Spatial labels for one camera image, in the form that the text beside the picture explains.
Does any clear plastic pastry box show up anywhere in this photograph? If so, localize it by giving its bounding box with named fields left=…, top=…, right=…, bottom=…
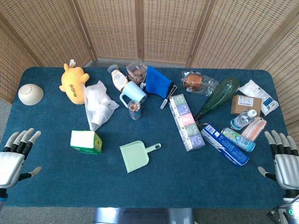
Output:
left=126, top=59, right=148, bottom=85

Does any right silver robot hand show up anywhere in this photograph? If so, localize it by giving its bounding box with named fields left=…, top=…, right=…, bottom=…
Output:
left=258, top=130, right=299, bottom=191

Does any light green plastic dustpan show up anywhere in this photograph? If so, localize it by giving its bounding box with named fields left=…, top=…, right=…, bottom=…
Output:
left=119, top=140, right=162, bottom=174

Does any pastel tissue multipack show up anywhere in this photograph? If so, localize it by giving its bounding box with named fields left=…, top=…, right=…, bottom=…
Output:
left=169, top=93, right=206, bottom=152

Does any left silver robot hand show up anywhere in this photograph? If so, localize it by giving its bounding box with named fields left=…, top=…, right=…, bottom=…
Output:
left=0, top=127, right=43, bottom=189

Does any blue toothpaste box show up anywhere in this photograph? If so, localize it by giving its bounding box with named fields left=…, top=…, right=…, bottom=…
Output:
left=200, top=123, right=250, bottom=167

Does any light blue mug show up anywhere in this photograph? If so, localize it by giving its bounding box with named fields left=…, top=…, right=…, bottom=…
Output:
left=119, top=81, right=148, bottom=108

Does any yellow plush toy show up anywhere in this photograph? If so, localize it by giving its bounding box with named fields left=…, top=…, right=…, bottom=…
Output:
left=59, top=59, right=90, bottom=105

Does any cream sauce bottle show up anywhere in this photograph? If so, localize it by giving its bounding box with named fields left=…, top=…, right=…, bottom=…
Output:
left=107, top=64, right=129, bottom=92

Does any white plastic bag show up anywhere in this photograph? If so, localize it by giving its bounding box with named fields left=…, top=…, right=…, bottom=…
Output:
left=83, top=80, right=120, bottom=132

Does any white soft pack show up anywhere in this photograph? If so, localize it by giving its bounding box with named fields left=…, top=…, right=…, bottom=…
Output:
left=238, top=79, right=279, bottom=116

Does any dark blue table cloth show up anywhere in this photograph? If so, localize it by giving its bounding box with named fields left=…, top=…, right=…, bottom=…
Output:
left=0, top=66, right=288, bottom=209

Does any bread in clear wrapper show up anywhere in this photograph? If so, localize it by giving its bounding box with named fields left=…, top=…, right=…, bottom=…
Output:
left=180, top=71, right=219, bottom=97

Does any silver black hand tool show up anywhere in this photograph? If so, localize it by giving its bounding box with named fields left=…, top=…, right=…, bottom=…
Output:
left=160, top=84, right=178, bottom=110

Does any woven bamboo folding screen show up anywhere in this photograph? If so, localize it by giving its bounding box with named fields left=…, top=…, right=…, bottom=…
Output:
left=0, top=0, right=299, bottom=126

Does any green tissue pack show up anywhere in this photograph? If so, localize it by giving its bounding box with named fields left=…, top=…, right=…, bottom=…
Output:
left=70, top=130, right=103, bottom=155

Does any small clear snack jar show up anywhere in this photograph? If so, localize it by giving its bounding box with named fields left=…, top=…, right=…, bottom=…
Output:
left=128, top=99, right=142, bottom=120

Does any pink orange package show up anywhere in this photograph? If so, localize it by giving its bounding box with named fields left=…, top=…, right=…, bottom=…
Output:
left=241, top=116, right=267, bottom=142

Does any clear water bottle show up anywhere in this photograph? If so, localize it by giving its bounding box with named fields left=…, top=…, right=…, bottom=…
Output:
left=230, top=109, right=257, bottom=131

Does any grey robot torso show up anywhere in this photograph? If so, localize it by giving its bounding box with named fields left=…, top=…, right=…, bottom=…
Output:
left=93, top=207, right=195, bottom=224

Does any brown cardboard box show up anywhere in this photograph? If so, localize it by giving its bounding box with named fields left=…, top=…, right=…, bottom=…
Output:
left=230, top=94, right=262, bottom=117

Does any beige bowl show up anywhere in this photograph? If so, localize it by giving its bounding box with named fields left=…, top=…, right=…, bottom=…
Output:
left=18, top=84, right=44, bottom=106

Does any green glass bottle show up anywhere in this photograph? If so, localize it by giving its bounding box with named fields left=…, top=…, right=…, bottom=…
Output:
left=195, top=77, right=241, bottom=121

